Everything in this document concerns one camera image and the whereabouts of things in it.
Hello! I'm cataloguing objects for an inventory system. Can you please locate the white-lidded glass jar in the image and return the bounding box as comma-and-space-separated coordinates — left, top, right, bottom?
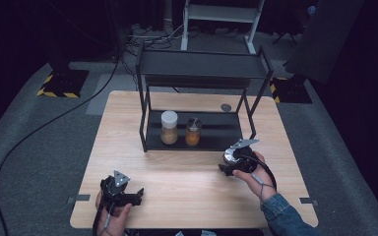
159, 110, 180, 147

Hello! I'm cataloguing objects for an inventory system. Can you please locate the pale jar with metal lid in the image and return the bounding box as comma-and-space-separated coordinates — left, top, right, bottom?
221, 147, 243, 167

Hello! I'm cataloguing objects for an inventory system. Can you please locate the tangle of floor cables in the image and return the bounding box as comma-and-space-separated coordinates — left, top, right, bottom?
123, 22, 185, 57

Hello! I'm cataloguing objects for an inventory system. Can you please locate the black two-tier metal rack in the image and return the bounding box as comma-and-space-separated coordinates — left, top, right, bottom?
135, 40, 275, 154

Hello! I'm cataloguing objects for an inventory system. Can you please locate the person's right hand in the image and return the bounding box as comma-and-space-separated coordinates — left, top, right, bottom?
231, 150, 278, 204

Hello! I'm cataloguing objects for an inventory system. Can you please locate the long black floor cable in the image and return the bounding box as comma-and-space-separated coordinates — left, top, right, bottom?
0, 53, 121, 236

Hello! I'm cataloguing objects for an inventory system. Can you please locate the right hand-held gripper cable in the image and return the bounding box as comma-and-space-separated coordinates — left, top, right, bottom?
245, 152, 279, 195

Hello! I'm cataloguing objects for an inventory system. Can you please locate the hand-held gripper cable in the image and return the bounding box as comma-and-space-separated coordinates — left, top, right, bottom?
92, 196, 113, 236
245, 152, 279, 195

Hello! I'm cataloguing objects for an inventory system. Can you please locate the white metal stand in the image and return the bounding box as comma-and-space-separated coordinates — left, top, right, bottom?
179, 0, 267, 55

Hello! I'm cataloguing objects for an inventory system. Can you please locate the left hand-held gripper cable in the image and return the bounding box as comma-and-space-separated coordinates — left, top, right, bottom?
92, 196, 113, 236

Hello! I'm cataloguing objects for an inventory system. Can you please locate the person's left hand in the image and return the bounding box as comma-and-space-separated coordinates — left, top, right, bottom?
94, 191, 134, 236

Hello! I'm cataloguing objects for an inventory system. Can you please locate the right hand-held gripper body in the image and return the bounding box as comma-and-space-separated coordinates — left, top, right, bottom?
223, 138, 261, 175

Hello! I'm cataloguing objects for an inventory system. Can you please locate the grey tape strip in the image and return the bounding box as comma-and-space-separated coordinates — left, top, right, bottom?
66, 193, 92, 204
298, 197, 320, 207

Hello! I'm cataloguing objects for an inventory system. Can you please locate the dark grey slanted panel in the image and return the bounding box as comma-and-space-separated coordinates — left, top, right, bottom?
283, 0, 366, 85

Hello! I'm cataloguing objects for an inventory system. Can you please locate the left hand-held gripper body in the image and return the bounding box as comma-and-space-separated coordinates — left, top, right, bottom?
99, 169, 133, 211

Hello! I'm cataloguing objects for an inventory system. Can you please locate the amber jar with metal lid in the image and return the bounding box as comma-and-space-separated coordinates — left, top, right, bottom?
184, 116, 204, 148

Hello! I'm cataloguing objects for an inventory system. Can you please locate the black hazard-striped base plate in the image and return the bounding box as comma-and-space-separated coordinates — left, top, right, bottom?
35, 68, 91, 99
269, 75, 313, 105

